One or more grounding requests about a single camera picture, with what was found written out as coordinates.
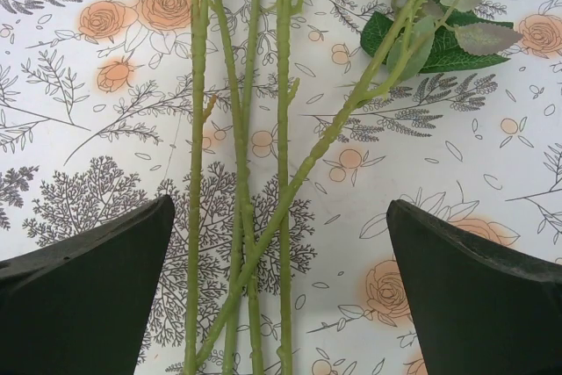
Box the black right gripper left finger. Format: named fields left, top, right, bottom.
left=0, top=193, right=176, bottom=375

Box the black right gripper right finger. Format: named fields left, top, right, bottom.
left=385, top=198, right=562, bottom=375

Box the fake pink rose stem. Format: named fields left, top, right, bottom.
left=191, top=0, right=526, bottom=367

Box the fake white rose stem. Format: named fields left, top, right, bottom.
left=183, top=0, right=213, bottom=375

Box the fake coral rose stem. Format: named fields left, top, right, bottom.
left=205, top=0, right=265, bottom=375

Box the fake peach rose stem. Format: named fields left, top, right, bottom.
left=274, top=0, right=296, bottom=375

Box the fake mint flower stem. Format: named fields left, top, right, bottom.
left=220, top=0, right=308, bottom=375

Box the floral print tablecloth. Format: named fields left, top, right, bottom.
left=0, top=0, right=562, bottom=375

